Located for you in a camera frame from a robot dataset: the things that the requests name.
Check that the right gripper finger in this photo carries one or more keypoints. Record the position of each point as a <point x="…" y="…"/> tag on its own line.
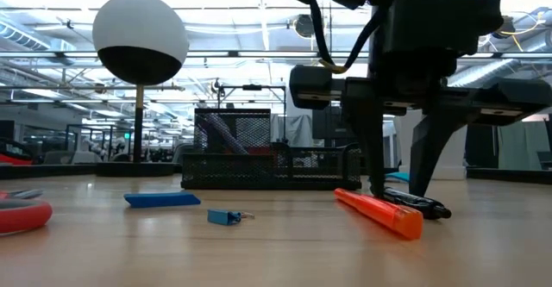
<point x="424" y="149"/>
<point x="375" y="157"/>

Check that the cyan sticky note pad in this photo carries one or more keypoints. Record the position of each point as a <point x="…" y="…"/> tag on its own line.
<point x="399" y="177"/>

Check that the orange highlighter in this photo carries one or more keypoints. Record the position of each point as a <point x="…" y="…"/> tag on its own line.
<point x="384" y="214"/>

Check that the black pen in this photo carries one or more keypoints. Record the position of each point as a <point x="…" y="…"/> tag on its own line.
<point x="427" y="207"/>

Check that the translucent purple pen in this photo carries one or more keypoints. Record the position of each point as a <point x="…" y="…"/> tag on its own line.
<point x="224" y="132"/>

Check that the blue rectangular eraser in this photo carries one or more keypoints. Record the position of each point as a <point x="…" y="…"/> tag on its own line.
<point x="161" y="199"/>

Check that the black mesh desk organizer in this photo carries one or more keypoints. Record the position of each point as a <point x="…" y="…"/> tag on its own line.
<point x="267" y="170"/>

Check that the round ceiling fixture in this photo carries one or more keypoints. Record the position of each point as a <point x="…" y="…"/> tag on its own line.
<point x="304" y="25"/>

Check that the black round stand base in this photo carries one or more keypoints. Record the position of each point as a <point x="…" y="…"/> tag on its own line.
<point x="140" y="33"/>

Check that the red cart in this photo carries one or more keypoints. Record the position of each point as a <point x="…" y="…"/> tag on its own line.
<point x="13" y="160"/>

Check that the black background rig frame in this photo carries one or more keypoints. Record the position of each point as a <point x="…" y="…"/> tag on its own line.
<point x="252" y="87"/>

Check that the black table frame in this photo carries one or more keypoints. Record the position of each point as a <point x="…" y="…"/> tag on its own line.
<point x="43" y="171"/>

